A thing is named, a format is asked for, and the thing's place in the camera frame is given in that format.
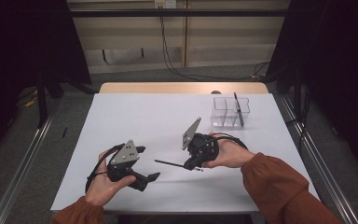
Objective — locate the thick black makeup brush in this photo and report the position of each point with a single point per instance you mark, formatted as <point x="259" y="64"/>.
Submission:
<point x="238" y="109"/>

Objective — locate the wooden table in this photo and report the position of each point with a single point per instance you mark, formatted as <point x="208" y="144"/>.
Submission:
<point x="167" y="88"/>

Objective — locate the white table cover sheet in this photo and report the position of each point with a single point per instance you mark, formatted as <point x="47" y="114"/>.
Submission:
<point x="136" y="118"/>

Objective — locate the clear acrylic organizer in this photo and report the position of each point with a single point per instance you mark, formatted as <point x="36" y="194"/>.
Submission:
<point x="227" y="116"/>

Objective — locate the round table grommet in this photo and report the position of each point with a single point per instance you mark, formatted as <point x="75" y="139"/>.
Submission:
<point x="216" y="92"/>

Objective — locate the black metal stand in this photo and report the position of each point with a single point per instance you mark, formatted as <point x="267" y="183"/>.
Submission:
<point x="41" y="102"/>
<point x="297" y="93"/>

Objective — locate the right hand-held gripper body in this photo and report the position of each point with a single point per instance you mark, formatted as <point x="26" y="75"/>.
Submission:
<point x="203" y="147"/>

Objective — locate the white wall socket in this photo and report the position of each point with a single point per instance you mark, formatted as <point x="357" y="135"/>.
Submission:
<point x="165" y="3"/>

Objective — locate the aluminium rail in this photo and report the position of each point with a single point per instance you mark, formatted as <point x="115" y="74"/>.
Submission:
<point x="323" y="149"/>
<point x="21" y="168"/>

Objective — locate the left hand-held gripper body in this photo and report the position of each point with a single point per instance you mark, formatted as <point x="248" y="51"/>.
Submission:
<point x="124" y="158"/>

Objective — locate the person's right hand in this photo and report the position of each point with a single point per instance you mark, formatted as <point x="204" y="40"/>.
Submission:
<point x="230" y="155"/>

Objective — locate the small black stick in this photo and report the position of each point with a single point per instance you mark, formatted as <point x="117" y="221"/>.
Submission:
<point x="64" y="132"/>

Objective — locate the black curtain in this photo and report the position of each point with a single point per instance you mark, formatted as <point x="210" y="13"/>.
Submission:
<point x="18" y="46"/>
<point x="338" y="62"/>

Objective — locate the person's left hand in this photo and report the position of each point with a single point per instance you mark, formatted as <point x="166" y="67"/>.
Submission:
<point x="105" y="186"/>

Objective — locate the thin black makeup brush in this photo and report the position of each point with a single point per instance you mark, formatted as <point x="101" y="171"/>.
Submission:
<point x="169" y="163"/>

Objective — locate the black horizontal bar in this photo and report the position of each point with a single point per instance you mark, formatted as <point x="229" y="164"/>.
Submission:
<point x="180" y="12"/>

